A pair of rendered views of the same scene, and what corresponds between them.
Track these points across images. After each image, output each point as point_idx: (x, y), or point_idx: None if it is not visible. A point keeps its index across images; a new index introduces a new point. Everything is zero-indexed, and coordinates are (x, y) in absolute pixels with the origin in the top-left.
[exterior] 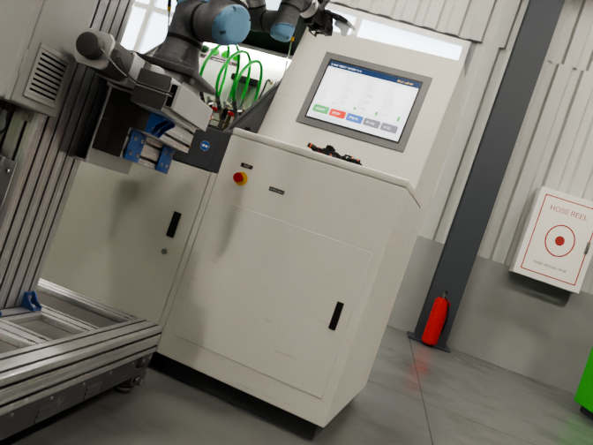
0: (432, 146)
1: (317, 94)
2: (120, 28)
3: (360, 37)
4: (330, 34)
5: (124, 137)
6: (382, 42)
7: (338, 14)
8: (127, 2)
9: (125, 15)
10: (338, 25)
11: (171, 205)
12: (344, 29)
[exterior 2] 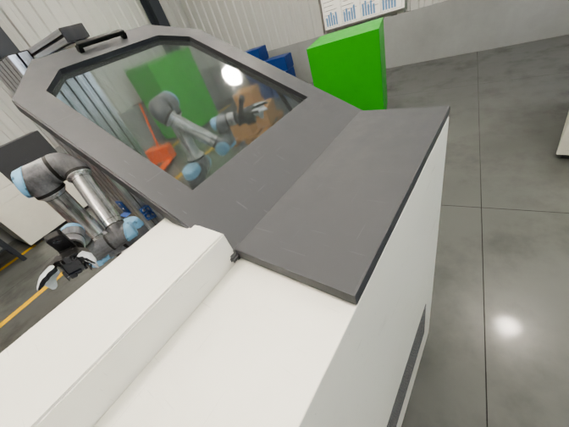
0: None
1: None
2: (148, 227)
3: (74, 293)
4: (69, 279)
5: None
6: (21, 336)
7: (46, 265)
8: (140, 218)
9: (144, 222)
10: (55, 274)
11: None
12: (50, 282)
